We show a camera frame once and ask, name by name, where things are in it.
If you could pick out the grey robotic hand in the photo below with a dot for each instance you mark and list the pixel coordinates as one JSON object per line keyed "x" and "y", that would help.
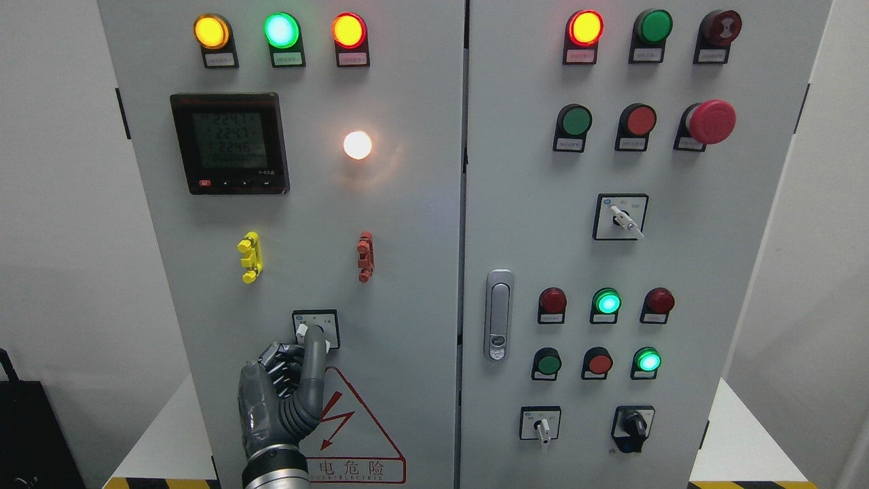
{"x": 268, "y": 419}

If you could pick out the white rotary switch door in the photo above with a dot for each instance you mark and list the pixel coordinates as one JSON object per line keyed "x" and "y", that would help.
{"x": 327, "y": 319}

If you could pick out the black silver robot forearm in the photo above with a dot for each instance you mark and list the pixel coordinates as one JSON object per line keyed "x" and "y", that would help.
{"x": 278, "y": 466}

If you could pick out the red electric hazard warning sticker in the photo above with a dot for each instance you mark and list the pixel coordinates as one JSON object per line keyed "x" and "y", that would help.
{"x": 350, "y": 446}

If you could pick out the yellow terminal clip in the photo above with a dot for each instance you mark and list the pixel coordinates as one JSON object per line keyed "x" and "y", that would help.
{"x": 251, "y": 259}

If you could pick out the red terminal clip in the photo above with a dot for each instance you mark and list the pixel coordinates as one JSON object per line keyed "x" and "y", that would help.
{"x": 366, "y": 261}

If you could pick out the grey left cabinet door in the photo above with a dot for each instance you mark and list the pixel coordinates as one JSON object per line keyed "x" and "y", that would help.
{"x": 399, "y": 329}

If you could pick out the grey cabinet door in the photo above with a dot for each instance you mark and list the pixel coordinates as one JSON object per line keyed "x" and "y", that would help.
{"x": 531, "y": 210}
{"x": 399, "y": 329}

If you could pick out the black digital power meter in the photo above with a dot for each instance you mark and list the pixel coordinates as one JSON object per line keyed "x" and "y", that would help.
{"x": 231, "y": 143}

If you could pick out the clear small lamp bulb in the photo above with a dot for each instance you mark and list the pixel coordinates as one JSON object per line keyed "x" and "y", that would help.
{"x": 357, "y": 144}

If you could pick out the dark red indicator middle left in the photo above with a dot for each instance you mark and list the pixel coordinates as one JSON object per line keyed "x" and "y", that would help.
{"x": 552, "y": 306}

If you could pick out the dark red indicator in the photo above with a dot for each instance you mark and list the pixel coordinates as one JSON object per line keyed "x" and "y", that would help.
{"x": 552, "y": 306}
{"x": 657, "y": 306}

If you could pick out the red push button lower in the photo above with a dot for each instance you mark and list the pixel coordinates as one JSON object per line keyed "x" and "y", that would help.
{"x": 597, "y": 363}

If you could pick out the red push button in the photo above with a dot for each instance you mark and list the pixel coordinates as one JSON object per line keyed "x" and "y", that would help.
{"x": 635, "y": 124}
{"x": 597, "y": 363}

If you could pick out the green lit indicator middle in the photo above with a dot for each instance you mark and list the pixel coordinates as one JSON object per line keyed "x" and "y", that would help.
{"x": 605, "y": 305}

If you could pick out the green lit indicator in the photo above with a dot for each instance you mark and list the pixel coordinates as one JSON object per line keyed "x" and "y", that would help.
{"x": 283, "y": 34}
{"x": 605, "y": 305}

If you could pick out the green lit indicator top left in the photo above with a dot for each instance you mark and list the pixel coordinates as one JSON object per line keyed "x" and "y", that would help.
{"x": 283, "y": 34}

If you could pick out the green lit push button lower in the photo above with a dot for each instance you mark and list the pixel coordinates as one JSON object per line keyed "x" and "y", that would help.
{"x": 645, "y": 364}

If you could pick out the yellow indicator light top left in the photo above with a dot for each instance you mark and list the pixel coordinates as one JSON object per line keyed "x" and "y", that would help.
{"x": 216, "y": 41}

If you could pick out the red-ringed lit indicator left door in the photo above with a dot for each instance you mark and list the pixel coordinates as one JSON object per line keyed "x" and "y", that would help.
{"x": 349, "y": 32}

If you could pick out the dark red indicator middle right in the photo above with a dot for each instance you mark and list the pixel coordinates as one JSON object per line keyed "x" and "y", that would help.
{"x": 657, "y": 306}

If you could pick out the green push button upper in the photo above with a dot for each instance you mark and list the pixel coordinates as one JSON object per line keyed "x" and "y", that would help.
{"x": 572, "y": 125}

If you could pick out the grey right cabinet door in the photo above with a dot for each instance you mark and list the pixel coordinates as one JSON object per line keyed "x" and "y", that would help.
{"x": 531, "y": 210}

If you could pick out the red push button upper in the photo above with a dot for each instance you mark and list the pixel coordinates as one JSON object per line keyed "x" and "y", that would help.
{"x": 635, "y": 124}

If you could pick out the red lit indicator right door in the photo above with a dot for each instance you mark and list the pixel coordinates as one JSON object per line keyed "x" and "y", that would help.
{"x": 581, "y": 39}

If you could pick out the red emergency stop mushroom button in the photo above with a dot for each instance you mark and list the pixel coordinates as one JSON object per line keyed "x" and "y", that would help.
{"x": 704, "y": 124}

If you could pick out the green unlit indicator top right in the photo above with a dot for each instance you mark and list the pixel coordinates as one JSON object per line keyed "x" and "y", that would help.
{"x": 650, "y": 31}

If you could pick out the dark red buzzer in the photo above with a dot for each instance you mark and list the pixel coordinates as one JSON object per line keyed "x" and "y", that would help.
{"x": 716, "y": 33}

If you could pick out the silver door handle lock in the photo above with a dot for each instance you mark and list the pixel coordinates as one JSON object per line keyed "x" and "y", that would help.
{"x": 499, "y": 292}

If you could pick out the white rotary switch lower right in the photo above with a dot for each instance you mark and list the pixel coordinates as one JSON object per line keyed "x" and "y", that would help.
{"x": 539, "y": 423}

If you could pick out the white rotary switch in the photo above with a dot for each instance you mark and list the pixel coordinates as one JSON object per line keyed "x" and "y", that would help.
{"x": 620, "y": 216}
{"x": 539, "y": 423}

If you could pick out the black rotary selector switch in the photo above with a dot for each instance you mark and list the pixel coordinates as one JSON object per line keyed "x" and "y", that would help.
{"x": 631, "y": 427}

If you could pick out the white rotary switch upper right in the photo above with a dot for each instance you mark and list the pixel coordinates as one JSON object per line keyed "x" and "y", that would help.
{"x": 620, "y": 216}

